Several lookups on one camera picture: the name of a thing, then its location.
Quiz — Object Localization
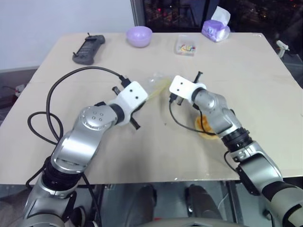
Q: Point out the white hot glue gun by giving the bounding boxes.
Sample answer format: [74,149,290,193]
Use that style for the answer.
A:
[276,40,291,59]

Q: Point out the grey window frame post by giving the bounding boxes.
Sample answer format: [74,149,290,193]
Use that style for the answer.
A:
[130,0,149,26]

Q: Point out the white power adapter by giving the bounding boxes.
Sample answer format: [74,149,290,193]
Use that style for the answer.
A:
[14,84,26,96]

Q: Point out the round orange snack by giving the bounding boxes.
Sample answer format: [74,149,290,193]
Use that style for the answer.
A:
[194,114,218,140]

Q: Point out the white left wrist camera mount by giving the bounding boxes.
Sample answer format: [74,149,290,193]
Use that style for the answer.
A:
[109,81,148,125]

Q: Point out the clear box with colourful pins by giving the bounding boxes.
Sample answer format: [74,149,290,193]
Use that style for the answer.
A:
[174,34,199,56]

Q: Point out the grey metal table leg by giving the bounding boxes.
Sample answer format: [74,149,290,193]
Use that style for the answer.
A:
[226,181,242,224]

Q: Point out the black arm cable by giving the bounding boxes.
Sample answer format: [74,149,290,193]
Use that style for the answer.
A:
[168,93,217,137]
[25,66,130,227]

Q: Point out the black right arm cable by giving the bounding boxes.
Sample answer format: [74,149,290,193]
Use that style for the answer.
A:
[168,93,217,137]

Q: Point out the black handheld remote controller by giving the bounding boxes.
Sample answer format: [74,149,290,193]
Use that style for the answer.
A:
[71,33,106,65]

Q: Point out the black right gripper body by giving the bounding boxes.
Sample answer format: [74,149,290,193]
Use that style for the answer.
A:
[169,70,204,106]

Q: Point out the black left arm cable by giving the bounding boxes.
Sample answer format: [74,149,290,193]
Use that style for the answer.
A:
[25,66,130,227]

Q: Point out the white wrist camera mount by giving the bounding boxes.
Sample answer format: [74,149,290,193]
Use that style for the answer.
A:
[109,81,148,125]
[169,75,207,104]

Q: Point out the purple plastic bowl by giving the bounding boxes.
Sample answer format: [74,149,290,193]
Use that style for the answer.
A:
[125,26,153,49]

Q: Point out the silver robot torso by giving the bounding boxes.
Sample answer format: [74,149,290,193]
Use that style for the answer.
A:
[151,217,239,227]

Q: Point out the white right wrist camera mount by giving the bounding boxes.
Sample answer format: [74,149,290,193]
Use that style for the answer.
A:
[169,75,207,104]

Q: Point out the black box on floor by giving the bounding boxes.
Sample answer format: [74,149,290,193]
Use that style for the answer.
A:
[0,94,17,108]

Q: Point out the clear plastic zip bag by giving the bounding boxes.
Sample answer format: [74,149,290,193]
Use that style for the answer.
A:
[144,72,172,101]

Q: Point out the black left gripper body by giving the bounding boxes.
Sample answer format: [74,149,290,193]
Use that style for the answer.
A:
[111,86,147,131]

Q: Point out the purple tissue pack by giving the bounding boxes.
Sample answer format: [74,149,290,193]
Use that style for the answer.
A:
[201,6,232,43]

